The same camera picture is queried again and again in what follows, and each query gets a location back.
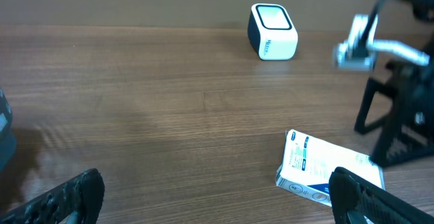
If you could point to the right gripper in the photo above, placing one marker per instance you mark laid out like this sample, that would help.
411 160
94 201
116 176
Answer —
406 132

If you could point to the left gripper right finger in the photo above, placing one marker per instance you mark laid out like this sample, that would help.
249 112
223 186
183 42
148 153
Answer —
355 200

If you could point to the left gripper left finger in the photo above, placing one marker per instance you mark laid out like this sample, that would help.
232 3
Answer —
80 198

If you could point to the white blue carton box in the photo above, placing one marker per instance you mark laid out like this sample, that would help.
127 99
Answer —
308 163

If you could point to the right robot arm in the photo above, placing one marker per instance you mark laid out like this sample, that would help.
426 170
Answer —
421 9

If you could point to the white barcode scanner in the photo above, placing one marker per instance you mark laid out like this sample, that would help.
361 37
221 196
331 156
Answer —
271 32

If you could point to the grey plastic mesh basket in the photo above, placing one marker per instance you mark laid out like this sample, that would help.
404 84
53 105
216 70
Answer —
8 140

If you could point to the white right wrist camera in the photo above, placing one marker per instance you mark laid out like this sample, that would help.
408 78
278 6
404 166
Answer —
360 50

